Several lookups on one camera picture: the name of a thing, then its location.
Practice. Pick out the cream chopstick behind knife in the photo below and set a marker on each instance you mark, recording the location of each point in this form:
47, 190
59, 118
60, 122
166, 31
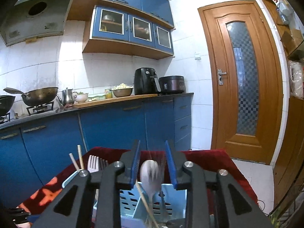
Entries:
82, 167

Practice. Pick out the steel bowl with food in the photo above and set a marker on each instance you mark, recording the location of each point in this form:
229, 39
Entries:
122, 90

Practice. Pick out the light blue chopsticks box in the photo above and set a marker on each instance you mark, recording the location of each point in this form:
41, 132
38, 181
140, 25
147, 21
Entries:
131, 205

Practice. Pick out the blue upper glass cabinets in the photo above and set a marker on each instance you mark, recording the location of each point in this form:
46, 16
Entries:
112, 31

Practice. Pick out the steel fork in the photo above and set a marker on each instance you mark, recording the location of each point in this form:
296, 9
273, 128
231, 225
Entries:
164, 211

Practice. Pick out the red floral blanket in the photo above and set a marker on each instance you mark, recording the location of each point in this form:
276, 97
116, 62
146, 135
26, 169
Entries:
211, 160

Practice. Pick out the white plastic bag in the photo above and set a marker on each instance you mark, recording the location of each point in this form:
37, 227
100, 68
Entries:
296, 78

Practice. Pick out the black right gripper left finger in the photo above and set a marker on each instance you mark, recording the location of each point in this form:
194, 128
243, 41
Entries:
73, 207

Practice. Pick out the white bowl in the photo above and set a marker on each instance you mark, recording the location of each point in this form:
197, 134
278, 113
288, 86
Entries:
81, 98

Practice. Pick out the beige plastic fork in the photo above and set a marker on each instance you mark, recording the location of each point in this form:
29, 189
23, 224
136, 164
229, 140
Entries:
96, 164

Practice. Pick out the beige plastic spoon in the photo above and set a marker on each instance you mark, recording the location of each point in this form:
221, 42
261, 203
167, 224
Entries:
151, 179

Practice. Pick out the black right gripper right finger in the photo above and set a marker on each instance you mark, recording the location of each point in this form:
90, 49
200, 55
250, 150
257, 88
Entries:
214, 199

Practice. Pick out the gas stove grate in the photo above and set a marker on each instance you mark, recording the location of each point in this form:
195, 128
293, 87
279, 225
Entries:
40, 108

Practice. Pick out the glass jar yellow contents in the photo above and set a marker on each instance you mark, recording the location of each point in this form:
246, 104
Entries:
108, 93

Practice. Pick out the wooden cutting board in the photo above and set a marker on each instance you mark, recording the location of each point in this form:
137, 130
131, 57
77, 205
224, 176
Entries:
112, 100

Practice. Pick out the steel wok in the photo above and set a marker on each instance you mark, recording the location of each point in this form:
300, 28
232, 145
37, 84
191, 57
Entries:
35, 97

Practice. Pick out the wooden shelf unit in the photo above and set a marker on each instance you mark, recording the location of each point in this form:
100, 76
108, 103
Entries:
288, 179

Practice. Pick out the dark rice cooker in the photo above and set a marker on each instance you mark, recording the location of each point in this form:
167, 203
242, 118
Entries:
172, 84

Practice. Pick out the wooden door with glass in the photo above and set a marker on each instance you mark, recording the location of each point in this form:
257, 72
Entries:
246, 80

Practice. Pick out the black air fryer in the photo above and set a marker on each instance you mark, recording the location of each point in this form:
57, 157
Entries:
146, 81

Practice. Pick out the steel kettle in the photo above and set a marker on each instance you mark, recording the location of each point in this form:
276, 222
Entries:
67, 98

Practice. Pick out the grey range hood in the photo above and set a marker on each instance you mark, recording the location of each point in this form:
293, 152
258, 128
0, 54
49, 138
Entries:
34, 19

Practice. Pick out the black pan far left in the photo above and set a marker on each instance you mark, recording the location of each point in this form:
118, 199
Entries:
6, 103

